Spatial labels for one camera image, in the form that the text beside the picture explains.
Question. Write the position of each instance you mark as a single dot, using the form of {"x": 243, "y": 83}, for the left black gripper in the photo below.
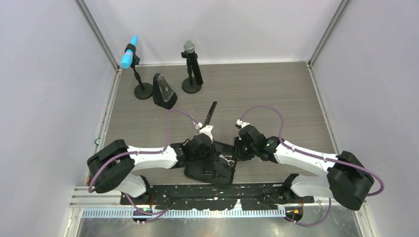
{"x": 210, "y": 148}

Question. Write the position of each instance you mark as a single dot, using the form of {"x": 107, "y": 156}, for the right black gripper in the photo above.
{"x": 239, "y": 156}

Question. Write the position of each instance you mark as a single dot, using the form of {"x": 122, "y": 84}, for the silver scissors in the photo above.
{"x": 228, "y": 158}

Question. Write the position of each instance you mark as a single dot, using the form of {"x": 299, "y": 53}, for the black zip tool case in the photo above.
{"x": 214, "y": 163}

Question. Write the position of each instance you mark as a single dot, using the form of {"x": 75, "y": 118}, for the black hair clip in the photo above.
{"x": 213, "y": 174}

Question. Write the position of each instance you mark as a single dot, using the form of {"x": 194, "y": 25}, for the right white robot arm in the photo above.
{"x": 341, "y": 177}

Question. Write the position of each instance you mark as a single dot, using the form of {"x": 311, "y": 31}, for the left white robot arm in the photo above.
{"x": 113, "y": 167}

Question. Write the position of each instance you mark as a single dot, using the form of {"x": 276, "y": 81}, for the black hair comb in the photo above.
{"x": 210, "y": 113}

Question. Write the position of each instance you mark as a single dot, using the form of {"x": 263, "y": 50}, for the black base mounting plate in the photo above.
{"x": 252, "y": 196}

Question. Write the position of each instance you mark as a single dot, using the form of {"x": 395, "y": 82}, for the right black mic stand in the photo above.
{"x": 189, "y": 85}

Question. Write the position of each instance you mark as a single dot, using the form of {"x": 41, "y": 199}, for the black mic stand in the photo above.
{"x": 142, "y": 91}
{"x": 189, "y": 85}

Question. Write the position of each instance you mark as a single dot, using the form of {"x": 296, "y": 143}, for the black metronome clear cover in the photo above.
{"x": 163, "y": 94}

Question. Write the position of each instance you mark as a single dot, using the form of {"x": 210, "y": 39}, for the left black mic stand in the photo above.
{"x": 142, "y": 91}

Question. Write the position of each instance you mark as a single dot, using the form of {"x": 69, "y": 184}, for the grey black microphone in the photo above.
{"x": 189, "y": 48}

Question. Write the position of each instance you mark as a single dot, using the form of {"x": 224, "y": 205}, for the blue microphone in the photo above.
{"x": 129, "y": 53}

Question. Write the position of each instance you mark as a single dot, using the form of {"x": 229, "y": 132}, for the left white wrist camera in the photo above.
{"x": 204, "y": 129}

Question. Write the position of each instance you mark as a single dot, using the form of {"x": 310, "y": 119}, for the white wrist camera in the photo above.
{"x": 241, "y": 124}
{"x": 204, "y": 129}

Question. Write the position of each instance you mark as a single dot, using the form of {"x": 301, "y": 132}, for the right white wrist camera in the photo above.
{"x": 241, "y": 124}

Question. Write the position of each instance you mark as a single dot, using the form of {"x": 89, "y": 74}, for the aluminium frame rail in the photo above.
{"x": 115, "y": 205}

